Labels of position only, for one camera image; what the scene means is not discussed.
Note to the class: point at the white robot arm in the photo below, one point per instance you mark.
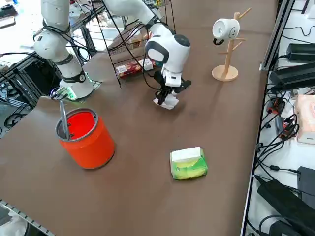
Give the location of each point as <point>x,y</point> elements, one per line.
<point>172,49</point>

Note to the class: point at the pink tissue box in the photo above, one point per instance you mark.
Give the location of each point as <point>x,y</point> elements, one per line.
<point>306,118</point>

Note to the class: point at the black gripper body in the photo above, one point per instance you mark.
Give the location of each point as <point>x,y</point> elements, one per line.
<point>173,88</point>

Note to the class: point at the black power adapter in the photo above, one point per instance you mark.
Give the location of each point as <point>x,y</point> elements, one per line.
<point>302,52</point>
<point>283,204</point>
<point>295,75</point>

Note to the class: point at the green tissue pack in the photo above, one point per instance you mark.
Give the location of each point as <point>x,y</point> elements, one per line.
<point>189,170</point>

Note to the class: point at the red biscuit box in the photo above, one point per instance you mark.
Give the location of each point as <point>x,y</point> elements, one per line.
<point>129,70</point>

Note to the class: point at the aluminium frame profile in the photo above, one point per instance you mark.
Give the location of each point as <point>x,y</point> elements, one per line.
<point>275,37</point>

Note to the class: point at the white printed snack box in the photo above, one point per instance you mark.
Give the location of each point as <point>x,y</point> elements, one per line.
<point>148,64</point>

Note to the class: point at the white mug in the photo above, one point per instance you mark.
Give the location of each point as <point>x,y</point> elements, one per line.
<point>225,30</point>

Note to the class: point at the wooden mug tree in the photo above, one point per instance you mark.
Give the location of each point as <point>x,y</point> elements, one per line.
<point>225,72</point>

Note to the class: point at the grey round bin lid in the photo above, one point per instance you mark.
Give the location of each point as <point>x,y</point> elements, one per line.
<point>64,120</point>

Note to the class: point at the white paper tissue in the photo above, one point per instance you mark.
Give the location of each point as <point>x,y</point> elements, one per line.
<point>169,104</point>

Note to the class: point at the black flat box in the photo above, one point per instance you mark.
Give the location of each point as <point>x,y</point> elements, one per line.
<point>306,179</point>

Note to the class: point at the orange round bin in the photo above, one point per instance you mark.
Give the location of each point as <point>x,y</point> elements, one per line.
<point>91,150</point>

